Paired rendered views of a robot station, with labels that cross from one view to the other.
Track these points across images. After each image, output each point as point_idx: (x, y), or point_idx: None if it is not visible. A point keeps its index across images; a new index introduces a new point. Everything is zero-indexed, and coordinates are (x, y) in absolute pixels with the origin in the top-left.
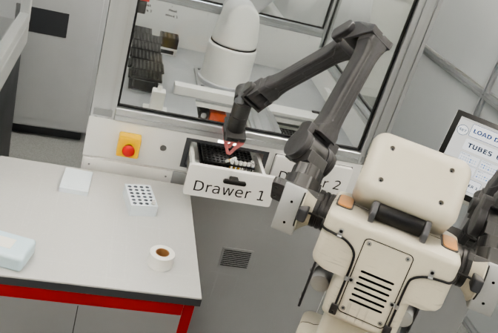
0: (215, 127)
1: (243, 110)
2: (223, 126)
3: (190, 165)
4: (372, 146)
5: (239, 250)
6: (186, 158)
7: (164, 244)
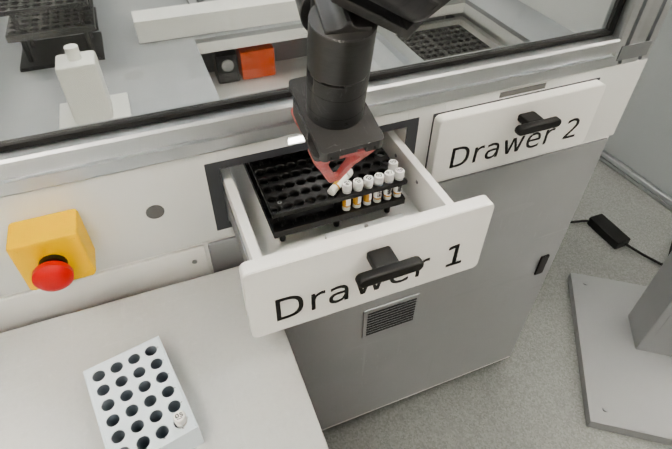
0: (269, 113)
1: (355, 49)
2: (295, 113)
3: (245, 279)
4: None
5: (395, 303)
6: (225, 208)
7: None
